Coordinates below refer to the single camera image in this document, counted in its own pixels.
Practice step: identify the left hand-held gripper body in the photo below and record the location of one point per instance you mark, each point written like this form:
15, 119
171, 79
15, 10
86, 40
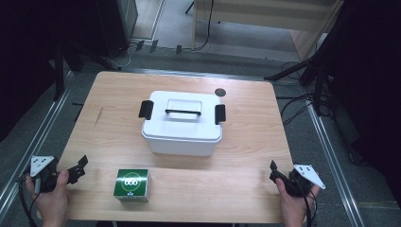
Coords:
47, 176

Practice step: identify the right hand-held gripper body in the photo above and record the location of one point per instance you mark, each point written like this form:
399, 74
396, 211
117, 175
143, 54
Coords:
299, 184

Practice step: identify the green cardboard box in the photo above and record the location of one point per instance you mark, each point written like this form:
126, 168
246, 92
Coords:
131, 184

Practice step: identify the white plastic storage box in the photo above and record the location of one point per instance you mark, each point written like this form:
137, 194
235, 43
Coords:
181, 146

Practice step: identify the white lid with black clips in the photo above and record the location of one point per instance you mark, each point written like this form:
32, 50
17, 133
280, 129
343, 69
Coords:
183, 126

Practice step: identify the person's right hand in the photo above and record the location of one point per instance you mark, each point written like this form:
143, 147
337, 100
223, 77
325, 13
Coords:
294, 209

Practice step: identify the person's left hand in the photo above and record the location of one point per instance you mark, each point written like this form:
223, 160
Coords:
53, 205

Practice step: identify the black metal stand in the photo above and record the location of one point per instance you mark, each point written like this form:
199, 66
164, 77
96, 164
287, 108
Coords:
319, 88

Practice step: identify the dark round table grommet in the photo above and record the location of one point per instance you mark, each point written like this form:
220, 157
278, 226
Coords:
220, 92

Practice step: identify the black tripod leg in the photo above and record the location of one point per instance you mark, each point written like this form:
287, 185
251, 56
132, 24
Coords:
97, 58

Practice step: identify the black tape strip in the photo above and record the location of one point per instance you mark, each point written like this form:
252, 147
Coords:
153, 46
178, 49
139, 45

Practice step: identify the black cabinet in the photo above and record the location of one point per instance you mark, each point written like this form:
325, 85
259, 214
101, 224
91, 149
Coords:
116, 22

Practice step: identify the light wooden cabinet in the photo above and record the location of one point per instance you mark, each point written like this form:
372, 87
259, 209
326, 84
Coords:
252, 15

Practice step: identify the metal floor rail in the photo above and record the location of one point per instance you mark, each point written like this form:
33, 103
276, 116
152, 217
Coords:
334, 164
34, 142

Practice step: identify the black upright stand post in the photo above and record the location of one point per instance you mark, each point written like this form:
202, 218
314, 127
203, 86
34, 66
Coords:
59, 72

